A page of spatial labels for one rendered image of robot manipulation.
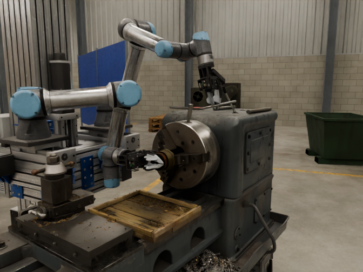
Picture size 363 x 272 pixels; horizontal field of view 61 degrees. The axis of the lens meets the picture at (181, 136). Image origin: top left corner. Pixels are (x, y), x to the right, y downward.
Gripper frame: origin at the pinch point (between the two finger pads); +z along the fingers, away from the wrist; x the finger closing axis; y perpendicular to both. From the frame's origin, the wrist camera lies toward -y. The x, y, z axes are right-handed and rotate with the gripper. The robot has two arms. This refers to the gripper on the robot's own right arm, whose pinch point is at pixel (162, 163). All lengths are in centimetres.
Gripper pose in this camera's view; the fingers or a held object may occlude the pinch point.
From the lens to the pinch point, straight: 128.3
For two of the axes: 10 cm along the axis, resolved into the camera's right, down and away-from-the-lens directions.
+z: 8.0, 1.0, -6.0
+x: 0.0, -9.9, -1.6
